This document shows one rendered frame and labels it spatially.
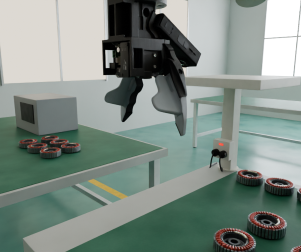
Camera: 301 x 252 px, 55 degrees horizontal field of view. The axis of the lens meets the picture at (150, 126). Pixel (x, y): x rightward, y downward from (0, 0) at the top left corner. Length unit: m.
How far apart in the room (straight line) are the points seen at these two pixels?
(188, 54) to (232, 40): 7.64
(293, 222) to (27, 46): 4.16
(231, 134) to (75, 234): 0.83
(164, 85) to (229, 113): 1.01
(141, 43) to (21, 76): 4.23
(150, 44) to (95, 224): 0.71
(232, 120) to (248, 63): 6.48
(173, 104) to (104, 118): 4.93
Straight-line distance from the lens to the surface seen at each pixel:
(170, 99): 0.42
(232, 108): 1.40
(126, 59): 0.41
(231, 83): 1.08
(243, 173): 1.38
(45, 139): 1.98
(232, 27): 8.16
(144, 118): 5.95
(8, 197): 1.33
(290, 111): 3.69
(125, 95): 0.51
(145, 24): 0.45
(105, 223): 1.01
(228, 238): 0.92
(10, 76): 4.56
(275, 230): 0.97
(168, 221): 1.01
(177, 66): 0.43
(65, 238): 0.96
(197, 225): 1.00
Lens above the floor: 1.25
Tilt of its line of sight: 12 degrees down
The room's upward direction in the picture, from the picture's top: straight up
